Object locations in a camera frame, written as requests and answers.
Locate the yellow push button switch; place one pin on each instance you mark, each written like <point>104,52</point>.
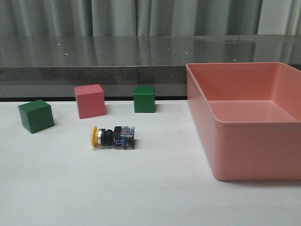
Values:
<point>121,136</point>

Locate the green cube middle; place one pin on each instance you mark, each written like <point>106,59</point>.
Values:
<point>144,100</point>

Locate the green cube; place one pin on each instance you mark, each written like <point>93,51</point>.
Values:
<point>144,100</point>
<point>36,116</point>

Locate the pink cube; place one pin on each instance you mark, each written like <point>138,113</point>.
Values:
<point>90,101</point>

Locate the pink plastic bin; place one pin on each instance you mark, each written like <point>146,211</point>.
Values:
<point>248,116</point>

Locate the green cube left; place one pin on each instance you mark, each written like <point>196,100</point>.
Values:
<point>36,116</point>

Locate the grey curtain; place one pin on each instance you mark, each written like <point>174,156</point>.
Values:
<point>118,18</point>

